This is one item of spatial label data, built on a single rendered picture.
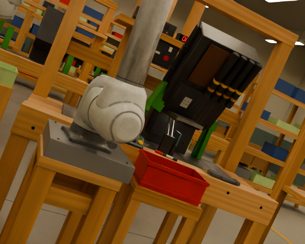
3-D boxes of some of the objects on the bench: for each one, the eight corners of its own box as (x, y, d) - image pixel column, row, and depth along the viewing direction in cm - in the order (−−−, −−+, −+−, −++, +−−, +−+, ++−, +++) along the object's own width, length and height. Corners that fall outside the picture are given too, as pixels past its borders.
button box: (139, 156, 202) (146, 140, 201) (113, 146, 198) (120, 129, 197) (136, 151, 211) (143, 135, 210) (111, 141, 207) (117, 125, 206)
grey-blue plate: (172, 157, 220) (182, 134, 219) (169, 156, 220) (179, 133, 219) (168, 152, 230) (178, 130, 228) (165, 151, 229) (175, 129, 228)
